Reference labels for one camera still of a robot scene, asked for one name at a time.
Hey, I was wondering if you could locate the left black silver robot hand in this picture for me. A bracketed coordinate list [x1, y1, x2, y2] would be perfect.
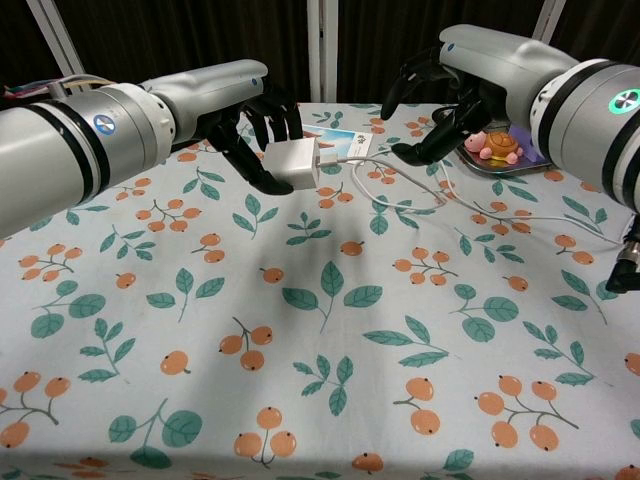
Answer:
[144, 58, 305, 197]

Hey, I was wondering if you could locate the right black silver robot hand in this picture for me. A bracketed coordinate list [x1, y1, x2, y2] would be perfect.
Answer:
[380, 24, 582, 167]

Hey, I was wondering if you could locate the white power adapter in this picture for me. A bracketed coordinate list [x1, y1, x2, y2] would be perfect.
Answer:
[263, 139, 321, 191]

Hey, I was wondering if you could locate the white charger with cable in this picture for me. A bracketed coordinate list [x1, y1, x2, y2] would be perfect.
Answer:
[315, 147, 624, 247]

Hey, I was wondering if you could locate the dark pleated curtain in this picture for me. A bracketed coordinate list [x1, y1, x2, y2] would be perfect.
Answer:
[0, 0, 640, 109]

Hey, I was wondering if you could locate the pink orange turtle toy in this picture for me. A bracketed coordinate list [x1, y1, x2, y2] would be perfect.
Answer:
[464, 130, 525, 164]

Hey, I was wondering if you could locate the purple cube block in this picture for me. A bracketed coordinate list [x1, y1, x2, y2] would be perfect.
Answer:
[507, 124, 547, 164]

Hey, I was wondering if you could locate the shiny metal tray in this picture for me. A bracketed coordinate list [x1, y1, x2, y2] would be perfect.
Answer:
[457, 123, 554, 179]

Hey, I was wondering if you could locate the temple photo postcard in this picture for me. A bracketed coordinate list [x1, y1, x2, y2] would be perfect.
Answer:
[299, 127, 374, 157]

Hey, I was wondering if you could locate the floral leaf fruit tablecloth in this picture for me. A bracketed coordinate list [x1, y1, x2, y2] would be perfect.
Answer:
[0, 102, 640, 480]

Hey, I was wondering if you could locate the white window frame post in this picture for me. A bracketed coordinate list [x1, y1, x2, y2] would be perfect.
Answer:
[532, 0, 570, 42]
[307, 0, 337, 104]
[27, 0, 85, 80]

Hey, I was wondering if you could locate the coloured wire bundle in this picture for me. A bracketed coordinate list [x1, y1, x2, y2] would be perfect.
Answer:
[2, 74, 119, 99]

